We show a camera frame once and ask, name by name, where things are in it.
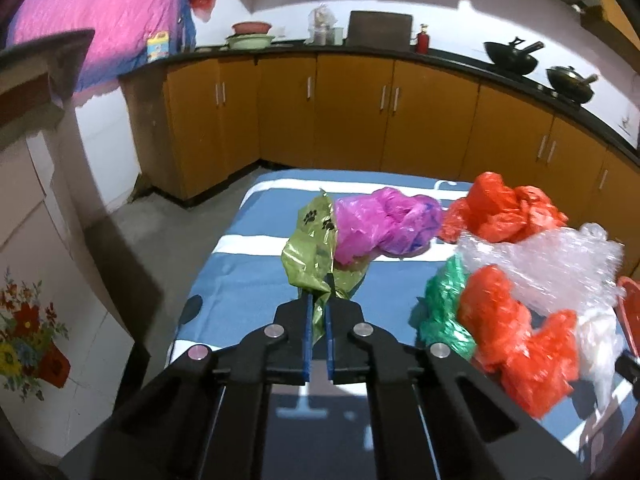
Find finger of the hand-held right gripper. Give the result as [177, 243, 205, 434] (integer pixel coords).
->
[616, 352, 640, 386]

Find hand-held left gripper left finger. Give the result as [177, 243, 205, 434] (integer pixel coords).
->
[60, 294, 313, 480]

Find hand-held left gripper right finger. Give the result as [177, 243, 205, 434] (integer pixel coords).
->
[324, 274, 586, 480]

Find white plastic bag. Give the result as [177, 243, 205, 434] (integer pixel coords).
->
[575, 307, 628, 413]

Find red trash bin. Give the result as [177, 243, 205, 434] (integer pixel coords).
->
[616, 275, 640, 356]

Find olive paw print plastic bag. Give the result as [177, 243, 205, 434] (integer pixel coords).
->
[281, 188, 373, 346]

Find green plastic bag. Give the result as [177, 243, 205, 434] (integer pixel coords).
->
[410, 254, 478, 361]

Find clear crinkled plastic bag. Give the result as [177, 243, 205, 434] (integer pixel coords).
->
[459, 223, 626, 317]

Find pink plastic bag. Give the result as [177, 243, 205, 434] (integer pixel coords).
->
[332, 186, 443, 267]

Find blue striped tablecloth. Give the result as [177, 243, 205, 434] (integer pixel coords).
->
[165, 169, 640, 480]

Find wooden kitchen base cabinets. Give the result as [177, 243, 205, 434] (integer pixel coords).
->
[119, 52, 640, 233]

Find white flower print box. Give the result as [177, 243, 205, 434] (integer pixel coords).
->
[0, 130, 136, 461]

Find black wok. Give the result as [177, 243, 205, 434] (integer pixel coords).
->
[546, 65, 599, 105]
[483, 36, 545, 77]

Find black kitchen countertop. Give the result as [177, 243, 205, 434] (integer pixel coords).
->
[119, 42, 640, 161]

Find red basin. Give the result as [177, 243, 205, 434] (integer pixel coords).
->
[231, 21, 273, 36]

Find clear bag over jars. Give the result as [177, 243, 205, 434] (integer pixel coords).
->
[307, 4, 337, 45]

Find brown cutting board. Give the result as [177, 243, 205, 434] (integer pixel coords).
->
[346, 10, 414, 52]

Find small colourful box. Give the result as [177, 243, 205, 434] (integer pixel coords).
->
[146, 31, 169, 64]

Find pink quilted blanket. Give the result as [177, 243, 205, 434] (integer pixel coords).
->
[5, 0, 196, 93]

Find dark wooden furniture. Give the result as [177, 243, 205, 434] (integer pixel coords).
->
[0, 27, 96, 136]

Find wooden wall cabinet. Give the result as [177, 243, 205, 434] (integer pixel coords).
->
[580, 0, 640, 56]

